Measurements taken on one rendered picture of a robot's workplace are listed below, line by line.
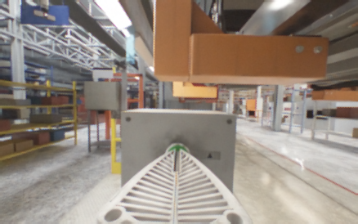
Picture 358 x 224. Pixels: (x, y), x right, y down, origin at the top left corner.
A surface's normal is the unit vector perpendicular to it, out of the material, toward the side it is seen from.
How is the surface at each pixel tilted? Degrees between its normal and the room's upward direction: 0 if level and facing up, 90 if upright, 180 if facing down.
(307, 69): 90
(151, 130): 90
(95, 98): 90
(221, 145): 90
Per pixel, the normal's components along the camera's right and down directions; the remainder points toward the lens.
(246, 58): -0.01, 0.07
